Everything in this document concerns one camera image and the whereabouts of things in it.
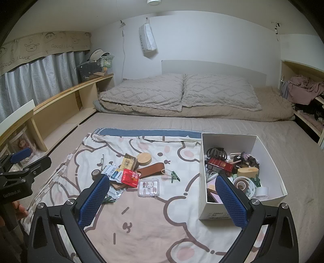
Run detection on beige textured pillow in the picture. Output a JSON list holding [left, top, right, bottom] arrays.
[[98, 73, 185, 112], [182, 74, 262, 112]]

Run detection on wooden closet shelf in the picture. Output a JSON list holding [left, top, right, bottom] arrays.
[[280, 60, 324, 147]]

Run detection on green clips with white loop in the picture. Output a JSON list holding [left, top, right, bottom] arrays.
[[160, 170, 181, 182]]

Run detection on blue striped white sachet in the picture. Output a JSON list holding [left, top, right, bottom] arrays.
[[102, 164, 124, 181]]

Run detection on clear storage box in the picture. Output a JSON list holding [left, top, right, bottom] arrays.
[[100, 54, 114, 70]]

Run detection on grey curtain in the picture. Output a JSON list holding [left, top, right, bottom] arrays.
[[0, 51, 90, 122]]

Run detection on white wall cable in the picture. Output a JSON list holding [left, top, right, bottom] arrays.
[[121, 24, 127, 80]]

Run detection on pink notepad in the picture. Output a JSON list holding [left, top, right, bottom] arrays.
[[208, 183, 224, 203]]

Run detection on pink clothes pile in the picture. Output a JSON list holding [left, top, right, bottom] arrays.
[[281, 75, 324, 105]]

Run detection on dark floral scrunchie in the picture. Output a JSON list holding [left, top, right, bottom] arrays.
[[240, 152, 260, 167]]

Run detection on clear nail box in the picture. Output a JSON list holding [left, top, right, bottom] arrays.
[[138, 178, 160, 197]]

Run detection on printed blanket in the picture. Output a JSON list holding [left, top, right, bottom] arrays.
[[20, 128, 269, 263]]

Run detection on white hanging bag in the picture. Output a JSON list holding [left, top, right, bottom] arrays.
[[138, 21, 158, 57]]

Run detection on yellow tissue packet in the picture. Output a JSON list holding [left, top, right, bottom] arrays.
[[119, 153, 138, 171]]

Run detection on round wooden box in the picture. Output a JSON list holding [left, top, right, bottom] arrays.
[[137, 152, 151, 165]]

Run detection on brown leather case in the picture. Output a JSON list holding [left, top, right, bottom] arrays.
[[137, 162, 165, 179]]

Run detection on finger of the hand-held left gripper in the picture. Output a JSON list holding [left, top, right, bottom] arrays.
[[0, 147, 33, 175], [23, 156, 52, 178]]

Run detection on white cap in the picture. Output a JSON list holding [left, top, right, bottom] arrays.
[[88, 49, 109, 61]]

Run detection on beige tape roll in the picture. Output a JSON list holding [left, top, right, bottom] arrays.
[[233, 177, 250, 191]]

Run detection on red snack packet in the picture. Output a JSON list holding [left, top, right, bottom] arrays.
[[121, 169, 140, 188]]

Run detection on wooden block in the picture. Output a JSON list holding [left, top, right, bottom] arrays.
[[237, 167, 260, 179]]

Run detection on white headboard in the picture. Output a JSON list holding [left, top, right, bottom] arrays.
[[161, 60, 268, 88]]

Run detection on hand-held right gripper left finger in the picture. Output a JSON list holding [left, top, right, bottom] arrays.
[[27, 174, 112, 263]]

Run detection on black hair ties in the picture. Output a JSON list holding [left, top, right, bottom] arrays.
[[206, 146, 228, 161]]

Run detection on wooden board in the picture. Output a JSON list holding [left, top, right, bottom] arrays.
[[110, 181, 129, 191]]

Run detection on beige mattress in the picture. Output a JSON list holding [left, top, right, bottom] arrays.
[[38, 111, 324, 263]]

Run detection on wooden bedside shelf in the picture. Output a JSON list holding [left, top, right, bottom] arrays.
[[0, 73, 115, 157]]

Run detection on beige quilted pillows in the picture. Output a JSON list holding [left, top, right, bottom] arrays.
[[92, 86, 295, 123]]

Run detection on printed beige valance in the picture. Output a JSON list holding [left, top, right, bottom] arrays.
[[0, 32, 92, 76]]

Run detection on person's left hand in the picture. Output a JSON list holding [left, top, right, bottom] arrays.
[[14, 201, 29, 218]]

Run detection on red box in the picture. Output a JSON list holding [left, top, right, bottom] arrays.
[[206, 158, 234, 175]]

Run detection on white cardboard box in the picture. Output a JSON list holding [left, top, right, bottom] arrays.
[[199, 132, 288, 220]]

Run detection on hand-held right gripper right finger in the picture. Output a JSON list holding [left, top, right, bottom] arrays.
[[215, 174, 299, 263]]

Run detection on dark clothes pile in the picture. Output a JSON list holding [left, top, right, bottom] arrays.
[[295, 102, 324, 132]]

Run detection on dark storage basket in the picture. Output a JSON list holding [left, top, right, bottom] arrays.
[[77, 61, 102, 81]]

